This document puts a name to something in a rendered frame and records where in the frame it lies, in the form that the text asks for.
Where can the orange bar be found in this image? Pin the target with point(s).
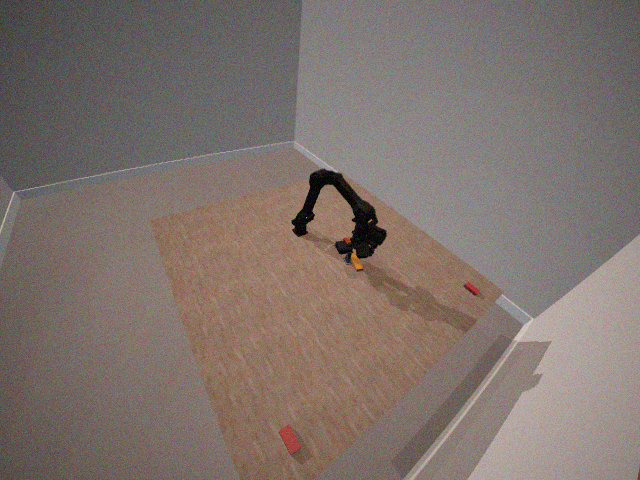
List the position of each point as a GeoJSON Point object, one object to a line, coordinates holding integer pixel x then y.
{"type": "Point", "coordinates": [354, 260]}

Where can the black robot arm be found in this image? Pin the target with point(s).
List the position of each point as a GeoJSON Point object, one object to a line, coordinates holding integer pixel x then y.
{"type": "Point", "coordinates": [362, 210]}

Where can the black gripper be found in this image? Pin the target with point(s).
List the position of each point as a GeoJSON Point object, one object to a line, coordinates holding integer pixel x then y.
{"type": "Point", "coordinates": [344, 248]}

